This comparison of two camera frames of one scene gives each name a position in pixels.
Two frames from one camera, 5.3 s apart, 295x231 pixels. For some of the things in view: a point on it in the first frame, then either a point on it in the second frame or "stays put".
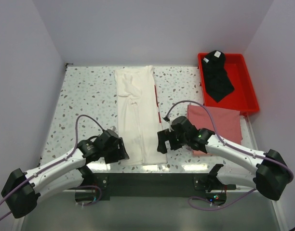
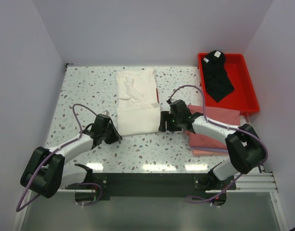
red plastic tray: (243, 98) stays put
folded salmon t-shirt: (197, 153) stays put
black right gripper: (165, 135) -> (165, 116)
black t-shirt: (218, 82) stays put
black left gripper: (120, 153) -> (115, 136)
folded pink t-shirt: (228, 122) stays put
